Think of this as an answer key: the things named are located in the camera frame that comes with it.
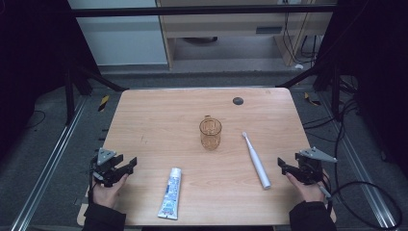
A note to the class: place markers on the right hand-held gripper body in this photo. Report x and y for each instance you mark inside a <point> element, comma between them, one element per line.
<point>309,168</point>

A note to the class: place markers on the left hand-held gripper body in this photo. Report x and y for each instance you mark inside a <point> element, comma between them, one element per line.
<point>104,168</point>

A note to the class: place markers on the white electric toothbrush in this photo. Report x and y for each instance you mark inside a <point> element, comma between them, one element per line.
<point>256,160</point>

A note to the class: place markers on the white toothpaste tube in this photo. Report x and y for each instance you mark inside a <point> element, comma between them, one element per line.
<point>170,194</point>

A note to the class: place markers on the clear amber glass cup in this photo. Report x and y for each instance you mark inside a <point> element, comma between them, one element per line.
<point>210,134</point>

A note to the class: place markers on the person's right hand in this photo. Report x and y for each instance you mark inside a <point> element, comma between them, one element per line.
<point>309,192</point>

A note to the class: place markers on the person's left hand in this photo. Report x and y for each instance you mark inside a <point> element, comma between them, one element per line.
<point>109,192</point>

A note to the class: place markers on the grey tape strip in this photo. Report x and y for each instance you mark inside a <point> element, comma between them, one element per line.
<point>81,201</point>

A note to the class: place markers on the yellow black striped tape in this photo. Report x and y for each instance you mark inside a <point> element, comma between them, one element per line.
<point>311,99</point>
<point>103,103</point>

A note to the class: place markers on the dark round table grommet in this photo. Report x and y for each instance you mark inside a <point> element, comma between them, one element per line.
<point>238,101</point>

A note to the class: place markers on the black metal stand leg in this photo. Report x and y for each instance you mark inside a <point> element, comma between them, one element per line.
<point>330,86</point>
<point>73,89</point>

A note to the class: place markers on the small white floor object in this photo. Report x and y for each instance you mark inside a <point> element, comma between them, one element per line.
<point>299,66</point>

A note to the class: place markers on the black curtain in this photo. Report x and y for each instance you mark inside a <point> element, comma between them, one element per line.
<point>35,64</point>
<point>375,80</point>

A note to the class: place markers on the white cabinet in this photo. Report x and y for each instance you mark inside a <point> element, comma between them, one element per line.
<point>122,38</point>

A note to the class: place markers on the light wooden desk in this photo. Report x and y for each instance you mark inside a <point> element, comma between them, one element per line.
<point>224,24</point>

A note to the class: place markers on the aluminium floor rail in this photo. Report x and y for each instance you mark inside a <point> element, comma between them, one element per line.
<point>362,173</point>
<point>48,163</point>

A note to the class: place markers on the black horizontal frame bar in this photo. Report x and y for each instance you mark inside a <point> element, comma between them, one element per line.
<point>192,11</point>

